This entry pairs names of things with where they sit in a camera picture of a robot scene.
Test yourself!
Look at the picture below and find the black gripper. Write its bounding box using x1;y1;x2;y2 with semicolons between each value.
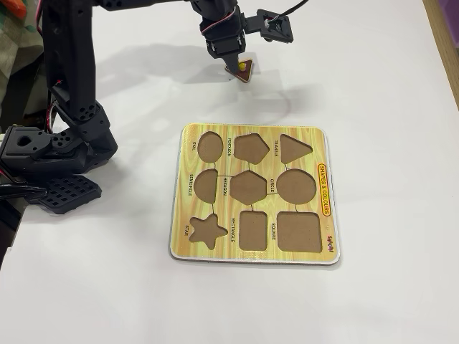
199;5;249;73

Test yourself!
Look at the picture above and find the brown triangle piece yellow pin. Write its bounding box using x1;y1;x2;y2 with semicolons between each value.
224;58;254;83

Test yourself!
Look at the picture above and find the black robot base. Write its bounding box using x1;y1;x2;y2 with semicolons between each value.
0;123;104;216

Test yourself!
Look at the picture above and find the wooden shape puzzle board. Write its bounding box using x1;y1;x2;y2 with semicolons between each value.
167;123;341;267

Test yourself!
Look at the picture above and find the purple object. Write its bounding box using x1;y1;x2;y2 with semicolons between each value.
439;0;459;17

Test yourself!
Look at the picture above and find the orange object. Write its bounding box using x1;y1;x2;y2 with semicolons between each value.
6;0;29;18

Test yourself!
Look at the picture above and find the patterned green beige cloth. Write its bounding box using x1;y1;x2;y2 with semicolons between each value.
0;0;47;78

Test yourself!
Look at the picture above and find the red white gripper wire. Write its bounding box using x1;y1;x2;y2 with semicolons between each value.
198;5;242;37

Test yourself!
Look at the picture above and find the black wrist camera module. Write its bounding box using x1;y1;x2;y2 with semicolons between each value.
247;9;295;44

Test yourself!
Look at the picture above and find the black camera cable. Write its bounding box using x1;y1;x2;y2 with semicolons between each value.
278;0;310;19

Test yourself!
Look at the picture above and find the red white arm wire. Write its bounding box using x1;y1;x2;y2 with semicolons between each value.
45;79;65;134

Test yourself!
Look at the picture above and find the glossy black cable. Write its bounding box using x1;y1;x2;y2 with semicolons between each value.
0;181;49;201

